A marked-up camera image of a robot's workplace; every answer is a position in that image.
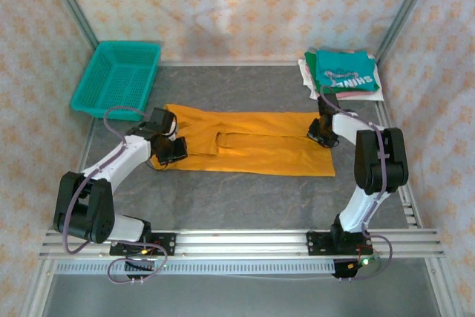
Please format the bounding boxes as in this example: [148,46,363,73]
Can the orange t-shirt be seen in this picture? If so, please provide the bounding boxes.
[163,104,336,177]

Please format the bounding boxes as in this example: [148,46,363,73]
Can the stack of folded clothes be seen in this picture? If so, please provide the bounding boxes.
[298,57,385,102]

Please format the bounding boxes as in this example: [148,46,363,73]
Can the green folded t-shirt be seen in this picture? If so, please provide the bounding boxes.
[304,51,380,96]

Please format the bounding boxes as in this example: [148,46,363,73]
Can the teal folded printed t-shirt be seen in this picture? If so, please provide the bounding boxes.
[315,49,380,92]

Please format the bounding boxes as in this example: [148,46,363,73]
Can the teal plastic basket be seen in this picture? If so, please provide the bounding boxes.
[70,40,163,122]

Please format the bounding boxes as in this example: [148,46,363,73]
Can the patterned fabric backdrop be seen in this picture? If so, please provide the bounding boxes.
[0,0,475,317]

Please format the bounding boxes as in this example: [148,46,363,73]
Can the narrow aluminium side rail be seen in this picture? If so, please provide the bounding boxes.
[76,120,98,173]

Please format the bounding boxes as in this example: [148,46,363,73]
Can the short aluminium table edge rail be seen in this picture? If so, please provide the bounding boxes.
[163,59,302,68]

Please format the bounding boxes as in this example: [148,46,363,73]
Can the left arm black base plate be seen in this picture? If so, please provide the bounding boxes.
[110,233,177,258]

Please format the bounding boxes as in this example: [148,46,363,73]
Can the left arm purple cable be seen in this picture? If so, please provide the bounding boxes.
[63,105,170,285]

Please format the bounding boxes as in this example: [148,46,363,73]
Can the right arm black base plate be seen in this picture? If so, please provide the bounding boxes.
[307,231,372,258]

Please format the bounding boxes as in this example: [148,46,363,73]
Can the aluminium frame post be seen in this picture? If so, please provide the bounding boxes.
[40,0,100,50]
[376,0,442,60]

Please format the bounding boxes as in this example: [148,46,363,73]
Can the aluminium mounting rail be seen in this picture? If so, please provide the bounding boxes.
[39,229,445,259]

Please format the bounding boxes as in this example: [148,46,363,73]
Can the slotted grey cable duct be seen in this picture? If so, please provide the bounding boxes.
[55,260,337,275]

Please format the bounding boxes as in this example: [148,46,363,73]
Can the aluminium frame leg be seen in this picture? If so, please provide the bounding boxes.
[20,257,56,317]
[425,257,465,317]

